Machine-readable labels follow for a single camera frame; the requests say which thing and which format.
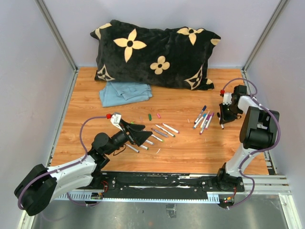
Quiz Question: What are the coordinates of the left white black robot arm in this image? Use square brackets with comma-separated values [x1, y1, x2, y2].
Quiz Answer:
[14, 120, 152, 216]

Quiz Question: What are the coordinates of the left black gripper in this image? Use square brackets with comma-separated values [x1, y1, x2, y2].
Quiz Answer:
[105, 119, 153, 155]

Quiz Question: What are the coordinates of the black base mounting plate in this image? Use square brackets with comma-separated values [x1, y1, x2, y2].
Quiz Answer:
[73, 170, 245, 201]

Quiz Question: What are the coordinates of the light blue folded cloth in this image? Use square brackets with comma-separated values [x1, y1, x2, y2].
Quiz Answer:
[99, 82, 152, 108]

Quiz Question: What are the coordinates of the purple capped pen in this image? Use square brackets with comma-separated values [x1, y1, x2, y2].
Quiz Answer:
[199, 112, 214, 135]

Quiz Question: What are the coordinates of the grey marker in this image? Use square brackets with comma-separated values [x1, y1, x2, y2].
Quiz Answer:
[151, 128, 168, 138]

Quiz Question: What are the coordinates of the dark blue tipped pen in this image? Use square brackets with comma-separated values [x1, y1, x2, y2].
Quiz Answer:
[194, 105, 206, 124]

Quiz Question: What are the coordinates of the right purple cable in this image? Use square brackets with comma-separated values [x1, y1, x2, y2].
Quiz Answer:
[220, 78, 281, 210]

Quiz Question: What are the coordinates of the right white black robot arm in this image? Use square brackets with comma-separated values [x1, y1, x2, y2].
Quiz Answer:
[215, 85, 280, 191]

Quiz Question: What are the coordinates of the aluminium frame rail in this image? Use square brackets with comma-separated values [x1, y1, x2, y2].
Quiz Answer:
[34, 0, 79, 72]

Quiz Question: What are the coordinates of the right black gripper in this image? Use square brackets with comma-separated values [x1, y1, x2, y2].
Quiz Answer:
[219, 102, 242, 125]

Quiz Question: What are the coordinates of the green capped white marker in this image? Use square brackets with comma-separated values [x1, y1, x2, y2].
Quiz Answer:
[140, 145, 149, 150]

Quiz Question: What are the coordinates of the sky blue capped marker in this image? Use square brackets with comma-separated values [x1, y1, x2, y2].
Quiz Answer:
[193, 114, 206, 129]

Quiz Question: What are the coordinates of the light blue capped marker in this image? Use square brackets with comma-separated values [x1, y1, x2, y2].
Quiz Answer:
[145, 140, 154, 145]

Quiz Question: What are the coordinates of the purple cable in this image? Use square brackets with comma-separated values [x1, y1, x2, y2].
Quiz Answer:
[18, 114, 112, 210]
[220, 78, 281, 210]

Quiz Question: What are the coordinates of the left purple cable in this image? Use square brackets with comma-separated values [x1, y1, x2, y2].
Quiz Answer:
[18, 114, 112, 210]

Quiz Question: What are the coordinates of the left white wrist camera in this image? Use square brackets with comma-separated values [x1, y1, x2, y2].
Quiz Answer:
[110, 112, 122, 128]

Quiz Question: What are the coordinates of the blue capped white marker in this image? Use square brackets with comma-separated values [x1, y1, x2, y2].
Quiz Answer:
[126, 144, 140, 153]

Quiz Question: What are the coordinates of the black floral pillow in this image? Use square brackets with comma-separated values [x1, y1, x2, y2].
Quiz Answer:
[90, 20, 221, 91]

